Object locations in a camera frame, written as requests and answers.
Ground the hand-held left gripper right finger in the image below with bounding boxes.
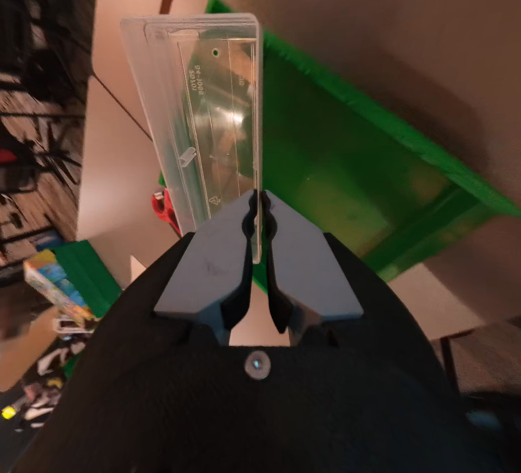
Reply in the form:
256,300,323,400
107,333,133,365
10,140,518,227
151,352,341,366
260,190,364,346

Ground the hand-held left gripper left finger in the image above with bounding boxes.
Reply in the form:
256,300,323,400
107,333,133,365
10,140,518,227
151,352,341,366
154,190,259,346

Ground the clear plastic drawer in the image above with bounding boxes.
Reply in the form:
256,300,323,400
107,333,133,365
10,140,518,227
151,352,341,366
120,13,264,266

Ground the red plastic clamp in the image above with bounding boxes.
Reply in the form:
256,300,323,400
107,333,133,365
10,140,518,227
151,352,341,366
151,189,182,236

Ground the large green plastic bin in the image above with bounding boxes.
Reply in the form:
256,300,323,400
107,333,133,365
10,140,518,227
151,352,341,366
158,0,521,295

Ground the colourful printed cardboard box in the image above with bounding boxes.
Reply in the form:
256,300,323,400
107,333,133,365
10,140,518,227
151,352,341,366
23,249,97,324

